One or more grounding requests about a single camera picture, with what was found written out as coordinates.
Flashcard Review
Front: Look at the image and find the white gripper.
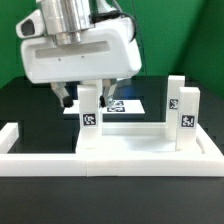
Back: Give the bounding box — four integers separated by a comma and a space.
16, 10, 142, 108

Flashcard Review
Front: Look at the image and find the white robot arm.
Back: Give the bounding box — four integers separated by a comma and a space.
16, 0, 141, 107

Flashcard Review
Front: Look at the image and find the white marker base plate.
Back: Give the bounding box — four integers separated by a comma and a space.
64, 100, 145, 115

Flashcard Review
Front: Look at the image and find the white U-shaped obstacle frame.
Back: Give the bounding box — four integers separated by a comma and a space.
0, 123, 224, 177

